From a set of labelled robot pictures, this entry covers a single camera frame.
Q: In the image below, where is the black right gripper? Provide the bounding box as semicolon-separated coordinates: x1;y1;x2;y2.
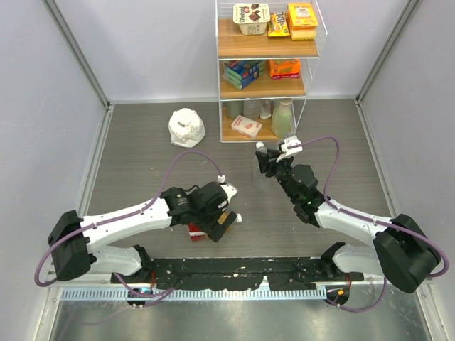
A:
257;148;299;202

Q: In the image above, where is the amber drink bottle red label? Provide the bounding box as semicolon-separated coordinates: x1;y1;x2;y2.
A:
188;212;234;242

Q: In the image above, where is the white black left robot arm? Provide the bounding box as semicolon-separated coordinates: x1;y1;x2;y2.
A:
48;181;241;283

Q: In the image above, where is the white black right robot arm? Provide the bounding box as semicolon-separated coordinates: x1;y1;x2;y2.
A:
255;147;441;293

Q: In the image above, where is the white green bottle on shelf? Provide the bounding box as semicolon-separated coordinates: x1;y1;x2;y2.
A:
271;99;293;139

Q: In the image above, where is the white red tissue box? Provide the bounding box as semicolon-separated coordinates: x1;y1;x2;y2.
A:
231;115;262;139

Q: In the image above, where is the clear plastic cup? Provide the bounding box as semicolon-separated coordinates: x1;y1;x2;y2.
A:
243;99;261;119

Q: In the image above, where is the pale green cup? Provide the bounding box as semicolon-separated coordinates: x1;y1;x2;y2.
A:
227;101;244;119

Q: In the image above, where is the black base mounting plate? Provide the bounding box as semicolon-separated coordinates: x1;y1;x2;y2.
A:
122;257;364;291

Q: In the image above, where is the white crumpled paper bag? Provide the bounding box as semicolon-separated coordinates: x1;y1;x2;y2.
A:
168;108;205;148

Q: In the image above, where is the blue green box pack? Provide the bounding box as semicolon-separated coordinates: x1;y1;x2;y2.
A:
223;60;265;90

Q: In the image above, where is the orange cracker box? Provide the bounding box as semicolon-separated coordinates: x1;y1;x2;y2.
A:
269;59;301;80

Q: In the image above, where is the yellow candy bag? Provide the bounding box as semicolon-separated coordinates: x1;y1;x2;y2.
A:
267;11;290;38

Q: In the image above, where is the white chocolate yogurt tub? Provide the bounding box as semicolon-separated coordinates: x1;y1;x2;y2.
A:
232;3;270;36

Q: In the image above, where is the orange yellow sponge pack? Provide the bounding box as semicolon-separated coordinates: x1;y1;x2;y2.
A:
287;3;319;40

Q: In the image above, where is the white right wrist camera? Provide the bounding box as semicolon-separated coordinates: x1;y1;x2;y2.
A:
277;134;303;162

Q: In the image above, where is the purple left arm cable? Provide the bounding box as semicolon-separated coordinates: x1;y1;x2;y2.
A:
33;149;227;308

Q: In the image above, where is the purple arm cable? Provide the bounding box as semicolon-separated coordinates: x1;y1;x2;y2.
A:
33;149;227;308
291;135;447;312

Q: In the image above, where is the white wire wooden shelf rack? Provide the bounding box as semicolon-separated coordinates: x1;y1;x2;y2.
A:
215;1;328;143

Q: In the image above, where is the slotted grey cable duct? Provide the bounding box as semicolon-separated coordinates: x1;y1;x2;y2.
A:
60;286;327;302

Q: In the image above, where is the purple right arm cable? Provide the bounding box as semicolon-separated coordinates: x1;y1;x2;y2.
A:
291;135;447;312

